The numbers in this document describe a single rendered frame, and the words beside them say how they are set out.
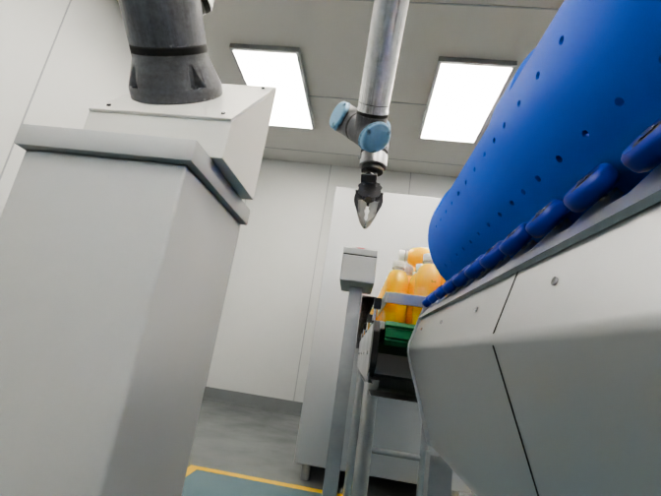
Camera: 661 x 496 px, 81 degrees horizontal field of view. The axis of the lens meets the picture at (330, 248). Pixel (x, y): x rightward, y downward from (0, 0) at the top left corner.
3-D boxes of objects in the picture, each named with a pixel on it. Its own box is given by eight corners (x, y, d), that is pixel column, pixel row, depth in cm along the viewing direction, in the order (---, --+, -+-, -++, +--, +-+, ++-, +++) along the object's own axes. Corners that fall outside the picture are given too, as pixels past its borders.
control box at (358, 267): (338, 279, 110) (343, 245, 113) (340, 290, 130) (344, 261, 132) (374, 284, 109) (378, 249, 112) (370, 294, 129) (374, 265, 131)
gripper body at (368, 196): (379, 210, 128) (383, 176, 132) (381, 200, 120) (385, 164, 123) (355, 207, 129) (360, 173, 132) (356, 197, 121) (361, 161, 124)
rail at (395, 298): (388, 302, 105) (389, 291, 106) (387, 302, 106) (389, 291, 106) (540, 323, 102) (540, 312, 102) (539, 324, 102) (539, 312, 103)
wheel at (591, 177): (549, 208, 34) (569, 223, 33) (588, 176, 30) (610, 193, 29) (571, 182, 36) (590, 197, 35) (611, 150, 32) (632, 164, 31)
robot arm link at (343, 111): (352, 103, 113) (382, 123, 120) (336, 95, 122) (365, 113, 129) (336, 133, 116) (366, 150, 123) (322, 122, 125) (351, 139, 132)
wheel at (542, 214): (513, 233, 41) (529, 247, 41) (542, 211, 37) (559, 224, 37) (534, 212, 43) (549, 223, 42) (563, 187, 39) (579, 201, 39)
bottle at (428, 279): (407, 325, 110) (413, 262, 115) (430, 329, 111) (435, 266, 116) (417, 324, 103) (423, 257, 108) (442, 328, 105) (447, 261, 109)
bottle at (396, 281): (408, 328, 119) (414, 269, 124) (391, 324, 116) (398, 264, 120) (392, 327, 125) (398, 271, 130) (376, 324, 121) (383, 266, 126)
